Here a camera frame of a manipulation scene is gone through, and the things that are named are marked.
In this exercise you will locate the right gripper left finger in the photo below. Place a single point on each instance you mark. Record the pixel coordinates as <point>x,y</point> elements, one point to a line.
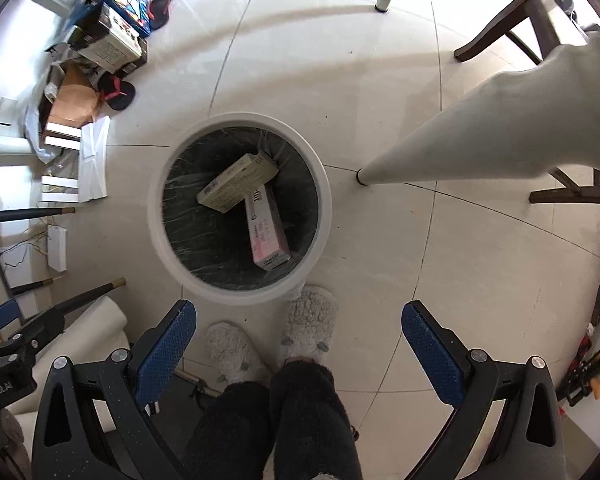
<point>133,379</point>

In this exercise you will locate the dark wooden chair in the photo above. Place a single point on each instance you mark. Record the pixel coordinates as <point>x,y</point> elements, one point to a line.
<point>542,121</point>

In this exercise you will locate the white blue medicine box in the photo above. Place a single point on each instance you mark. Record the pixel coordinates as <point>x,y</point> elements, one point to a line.
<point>234,184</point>

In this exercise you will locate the grey fuzzy left slipper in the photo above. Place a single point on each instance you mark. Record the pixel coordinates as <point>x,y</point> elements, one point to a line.
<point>234,355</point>

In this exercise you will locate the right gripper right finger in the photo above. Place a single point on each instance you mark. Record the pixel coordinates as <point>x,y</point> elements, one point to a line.
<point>466,384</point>

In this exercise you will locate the white round trash bin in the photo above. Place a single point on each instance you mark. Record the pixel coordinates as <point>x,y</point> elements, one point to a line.
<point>209,251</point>

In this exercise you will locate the grey fuzzy slipper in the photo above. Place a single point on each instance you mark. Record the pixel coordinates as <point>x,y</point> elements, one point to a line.
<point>234,355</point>
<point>309,326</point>

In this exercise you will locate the grey fuzzy right slipper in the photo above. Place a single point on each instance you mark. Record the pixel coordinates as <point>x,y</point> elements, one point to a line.
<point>309,326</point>

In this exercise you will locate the long white pink box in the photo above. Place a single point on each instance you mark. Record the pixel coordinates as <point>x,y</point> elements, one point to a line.
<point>268,242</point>

